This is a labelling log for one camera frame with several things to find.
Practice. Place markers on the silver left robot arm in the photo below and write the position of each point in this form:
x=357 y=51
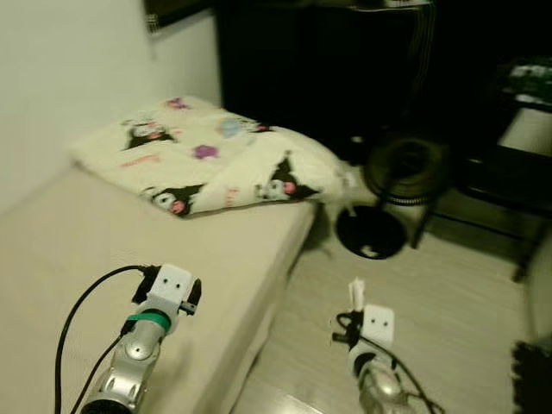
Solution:
x=129 y=371

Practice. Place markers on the beige sheeted mattress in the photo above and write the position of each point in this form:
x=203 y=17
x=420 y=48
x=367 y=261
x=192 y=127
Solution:
x=129 y=250

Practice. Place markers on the black pedestal fan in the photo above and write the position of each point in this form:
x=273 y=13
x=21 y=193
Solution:
x=405 y=168

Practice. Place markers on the green box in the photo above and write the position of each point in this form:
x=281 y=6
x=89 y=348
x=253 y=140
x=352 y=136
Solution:
x=530 y=82

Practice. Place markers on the cream cartoon print quilt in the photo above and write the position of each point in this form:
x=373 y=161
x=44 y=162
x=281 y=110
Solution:
x=216 y=155

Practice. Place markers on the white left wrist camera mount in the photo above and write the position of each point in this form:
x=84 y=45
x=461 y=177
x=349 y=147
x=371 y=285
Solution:
x=166 y=293

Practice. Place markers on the dark window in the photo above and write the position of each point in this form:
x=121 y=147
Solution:
x=177 y=10

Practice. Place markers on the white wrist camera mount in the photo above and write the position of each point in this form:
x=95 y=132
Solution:
x=166 y=293
x=378 y=326

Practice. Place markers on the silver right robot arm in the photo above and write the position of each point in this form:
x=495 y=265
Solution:
x=379 y=388

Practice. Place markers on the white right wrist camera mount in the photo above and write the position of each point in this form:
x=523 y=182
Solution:
x=378 y=326

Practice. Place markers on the black metal frame table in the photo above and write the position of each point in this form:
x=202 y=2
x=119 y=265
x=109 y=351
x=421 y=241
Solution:
x=483 y=181

